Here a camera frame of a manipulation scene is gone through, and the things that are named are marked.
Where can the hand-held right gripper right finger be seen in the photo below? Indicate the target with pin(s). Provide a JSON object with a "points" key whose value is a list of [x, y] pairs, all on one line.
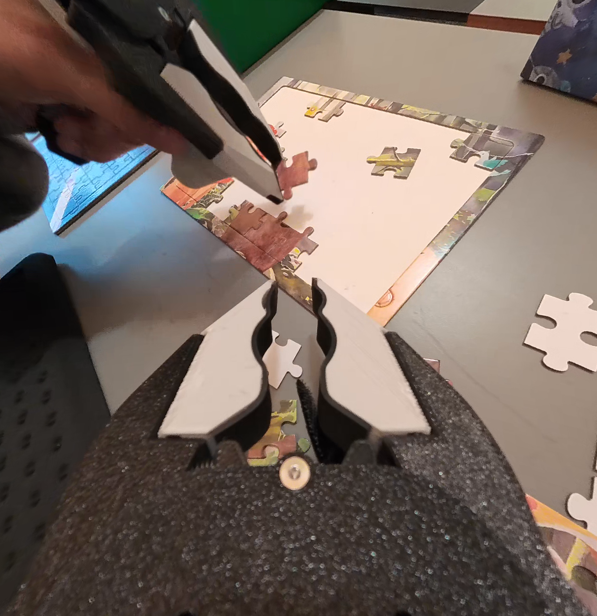
{"points": [[375, 385]]}

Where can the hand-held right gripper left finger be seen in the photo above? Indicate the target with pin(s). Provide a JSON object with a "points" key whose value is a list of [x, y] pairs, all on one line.
{"points": [[216, 380]]}

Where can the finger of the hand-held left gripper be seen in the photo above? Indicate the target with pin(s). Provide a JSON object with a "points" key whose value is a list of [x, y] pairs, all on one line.
{"points": [[250, 173], [231, 86]]}

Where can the brown puzzle piece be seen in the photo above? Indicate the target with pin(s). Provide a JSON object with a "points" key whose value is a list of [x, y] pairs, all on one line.
{"points": [[298, 173]]}

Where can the assembled lion puzzle pieces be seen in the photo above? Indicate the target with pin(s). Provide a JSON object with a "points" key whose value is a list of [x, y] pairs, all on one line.
{"points": [[183, 190]]}

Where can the yellow green dotted puzzle piece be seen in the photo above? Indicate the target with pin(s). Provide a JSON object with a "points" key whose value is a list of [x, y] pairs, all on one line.
{"points": [[279, 423]]}

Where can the lion jigsaw puzzle board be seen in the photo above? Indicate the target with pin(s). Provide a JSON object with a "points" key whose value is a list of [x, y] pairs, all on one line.
{"points": [[375, 216]]}

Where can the pile of puzzle pieces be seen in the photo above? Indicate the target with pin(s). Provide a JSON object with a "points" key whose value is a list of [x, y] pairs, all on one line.
{"points": [[563, 332]]}

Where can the grey desk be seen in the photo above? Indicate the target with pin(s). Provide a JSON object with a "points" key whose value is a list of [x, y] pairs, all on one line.
{"points": [[471, 240]]}

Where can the person's left hand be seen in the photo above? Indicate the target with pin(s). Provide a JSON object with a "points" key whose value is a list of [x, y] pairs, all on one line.
{"points": [[39, 62]]}

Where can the green plastic bin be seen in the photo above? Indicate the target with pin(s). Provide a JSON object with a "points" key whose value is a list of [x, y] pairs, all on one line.
{"points": [[260, 33]]}

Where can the grey puzzle piece yellow dot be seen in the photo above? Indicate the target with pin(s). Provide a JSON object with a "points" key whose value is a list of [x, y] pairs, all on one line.
{"points": [[327, 110]]}

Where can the astronaut jigsaw puzzle board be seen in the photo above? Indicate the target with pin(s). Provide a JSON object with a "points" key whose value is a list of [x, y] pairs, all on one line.
{"points": [[87, 192]]}

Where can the grey yellow-green puzzle piece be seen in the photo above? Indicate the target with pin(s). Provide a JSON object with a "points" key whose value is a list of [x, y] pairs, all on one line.
{"points": [[394, 161]]}

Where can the illustrated puzzle box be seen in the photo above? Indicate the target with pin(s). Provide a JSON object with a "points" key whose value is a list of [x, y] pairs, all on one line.
{"points": [[568, 53]]}

